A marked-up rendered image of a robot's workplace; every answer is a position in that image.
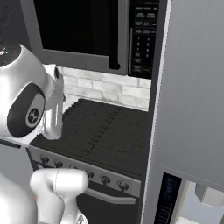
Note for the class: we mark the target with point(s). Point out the grey stove with oven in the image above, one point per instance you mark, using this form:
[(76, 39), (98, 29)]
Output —
[(116, 178)]

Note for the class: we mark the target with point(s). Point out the dark stove knob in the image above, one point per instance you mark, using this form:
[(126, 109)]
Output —
[(90, 174), (58, 164), (73, 167), (123, 185), (44, 159), (105, 179)]

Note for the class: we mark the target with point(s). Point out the microwave door with dark window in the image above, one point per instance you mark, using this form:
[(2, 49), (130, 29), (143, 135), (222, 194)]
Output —
[(75, 59)]

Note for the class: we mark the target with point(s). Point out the black hob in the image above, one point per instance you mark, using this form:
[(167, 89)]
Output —
[(110, 131)]

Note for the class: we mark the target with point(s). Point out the microwave start button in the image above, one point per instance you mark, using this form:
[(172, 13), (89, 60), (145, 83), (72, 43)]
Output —
[(147, 69)]

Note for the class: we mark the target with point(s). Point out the dark oven door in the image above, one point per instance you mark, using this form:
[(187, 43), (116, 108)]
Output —
[(105, 211)]

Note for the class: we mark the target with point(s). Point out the grey cupboard front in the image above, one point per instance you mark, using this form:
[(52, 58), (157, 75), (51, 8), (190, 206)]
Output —
[(14, 159)]

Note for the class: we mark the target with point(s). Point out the grey microwave oven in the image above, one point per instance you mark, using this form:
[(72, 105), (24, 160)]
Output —
[(128, 35)]

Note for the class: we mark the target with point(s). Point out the grey fridge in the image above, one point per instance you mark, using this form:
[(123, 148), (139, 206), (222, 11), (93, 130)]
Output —
[(189, 87)]

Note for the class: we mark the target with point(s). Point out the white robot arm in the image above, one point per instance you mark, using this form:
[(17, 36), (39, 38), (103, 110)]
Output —
[(17, 84)]

